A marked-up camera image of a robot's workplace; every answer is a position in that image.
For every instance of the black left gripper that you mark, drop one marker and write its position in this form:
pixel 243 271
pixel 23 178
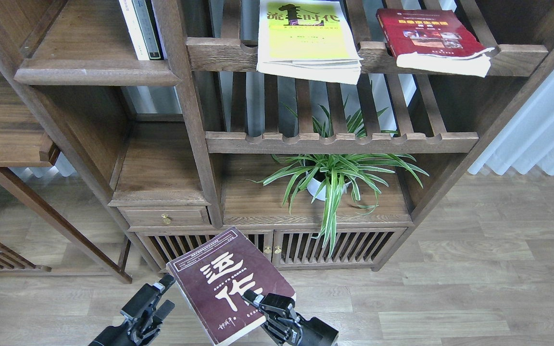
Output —
pixel 142 320

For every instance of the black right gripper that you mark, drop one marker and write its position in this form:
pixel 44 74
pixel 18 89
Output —
pixel 285 326

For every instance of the dark maroon book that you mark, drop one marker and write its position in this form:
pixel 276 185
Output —
pixel 214 277

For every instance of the red cover book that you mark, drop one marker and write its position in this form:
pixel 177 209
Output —
pixel 434 41

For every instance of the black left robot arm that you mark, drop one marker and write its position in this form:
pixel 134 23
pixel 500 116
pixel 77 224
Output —
pixel 101 341

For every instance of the brass drawer knob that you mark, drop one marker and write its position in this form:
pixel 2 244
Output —
pixel 166 219

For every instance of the white plant pot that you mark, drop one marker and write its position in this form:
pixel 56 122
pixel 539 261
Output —
pixel 328 185

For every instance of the green spider plant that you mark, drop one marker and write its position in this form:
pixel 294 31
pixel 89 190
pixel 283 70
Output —
pixel 361 168

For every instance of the dark wooden bookshelf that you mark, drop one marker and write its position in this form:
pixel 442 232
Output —
pixel 180 137

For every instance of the yellow-green cover book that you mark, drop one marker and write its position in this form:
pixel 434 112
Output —
pixel 307 39

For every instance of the dark green spine book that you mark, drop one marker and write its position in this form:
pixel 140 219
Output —
pixel 149 30

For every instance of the white spine book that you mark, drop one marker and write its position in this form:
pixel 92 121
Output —
pixel 133 27

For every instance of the white curtain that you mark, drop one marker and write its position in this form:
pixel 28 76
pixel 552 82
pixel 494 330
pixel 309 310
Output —
pixel 528 139

